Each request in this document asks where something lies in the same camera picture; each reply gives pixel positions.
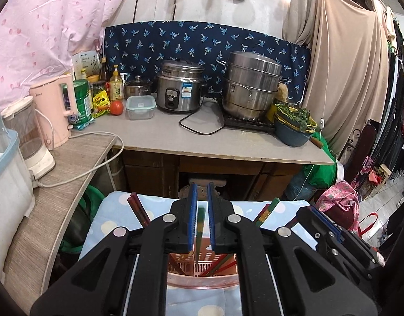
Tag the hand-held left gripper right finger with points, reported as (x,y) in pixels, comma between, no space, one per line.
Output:
(211,217)

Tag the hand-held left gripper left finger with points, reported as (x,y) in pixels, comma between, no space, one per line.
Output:
(192,217)

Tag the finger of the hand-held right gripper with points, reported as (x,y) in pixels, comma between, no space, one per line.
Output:
(323,220)
(359,247)

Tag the green chopstick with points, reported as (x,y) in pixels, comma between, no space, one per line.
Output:
(199,233)
(271,207)

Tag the red chopstick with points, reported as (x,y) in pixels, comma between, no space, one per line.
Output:
(262,215)
(223,263)

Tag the maroon chopstick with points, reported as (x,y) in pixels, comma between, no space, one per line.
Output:
(137,212)
(142,207)

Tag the pink perforated utensil holder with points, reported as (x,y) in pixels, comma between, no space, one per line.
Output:
(202,278)

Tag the pink floral cloth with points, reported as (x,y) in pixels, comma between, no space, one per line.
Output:
(336,200)

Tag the green plastic bag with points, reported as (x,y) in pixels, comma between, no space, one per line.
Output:
(317,174)

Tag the brown wooden cabinet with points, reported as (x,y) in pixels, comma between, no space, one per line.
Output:
(149,174)

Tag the small wooden stool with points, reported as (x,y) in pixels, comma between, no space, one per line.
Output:
(384,172)

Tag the dark metal chair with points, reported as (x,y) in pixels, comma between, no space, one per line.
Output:
(359,151)

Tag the grey kitchen counter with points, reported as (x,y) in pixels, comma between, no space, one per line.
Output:
(175,138)

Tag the blue plastic basin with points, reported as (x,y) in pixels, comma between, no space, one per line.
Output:
(292,136)

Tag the yellow plastic basin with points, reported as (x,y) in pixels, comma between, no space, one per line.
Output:
(312,125)

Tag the black induction cooktop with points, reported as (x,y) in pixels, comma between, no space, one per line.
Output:
(241,121)

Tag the green plastic tub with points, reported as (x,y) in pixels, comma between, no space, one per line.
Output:
(86,204)

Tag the leafy green vegetables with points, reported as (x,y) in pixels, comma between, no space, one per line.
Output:
(292,113)

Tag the clear food container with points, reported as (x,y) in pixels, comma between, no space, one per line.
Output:
(140,108)

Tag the steel rice cooker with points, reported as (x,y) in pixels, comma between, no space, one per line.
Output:
(178,89)

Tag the red tomato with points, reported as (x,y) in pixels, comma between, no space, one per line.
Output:
(116,107)

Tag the wood-grain side counter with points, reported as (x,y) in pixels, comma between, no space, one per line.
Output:
(57,197)

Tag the steel steamer pot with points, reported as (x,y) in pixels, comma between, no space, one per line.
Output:
(251,85)

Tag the small lidded steel pot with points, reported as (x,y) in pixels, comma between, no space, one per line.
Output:
(137,87)

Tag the row of hanging clothes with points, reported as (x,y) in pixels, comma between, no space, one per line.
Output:
(399,98)

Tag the yellow snack packet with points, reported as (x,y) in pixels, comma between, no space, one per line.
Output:
(101,102)

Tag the yellow soap pump bottle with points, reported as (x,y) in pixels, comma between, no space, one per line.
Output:
(116,85)

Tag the glass pickle jar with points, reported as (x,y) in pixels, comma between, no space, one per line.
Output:
(99,89)

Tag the green tin can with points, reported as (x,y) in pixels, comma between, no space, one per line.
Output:
(82,102)

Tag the beige curtain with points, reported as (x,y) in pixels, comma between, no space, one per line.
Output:
(346,62)

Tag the dark sauce bottle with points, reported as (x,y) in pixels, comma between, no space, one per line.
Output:
(104,70)

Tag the pink electric kettle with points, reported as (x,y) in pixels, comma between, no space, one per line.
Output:
(53,112)

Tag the navy leaf-print cloth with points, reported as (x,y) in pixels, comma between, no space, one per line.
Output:
(188,42)

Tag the white dish box teal lid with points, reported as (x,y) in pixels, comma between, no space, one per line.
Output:
(7,197)

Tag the white carton box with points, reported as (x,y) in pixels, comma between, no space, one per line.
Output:
(85,62)

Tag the pink dotted curtain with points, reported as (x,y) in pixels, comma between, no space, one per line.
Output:
(47,29)

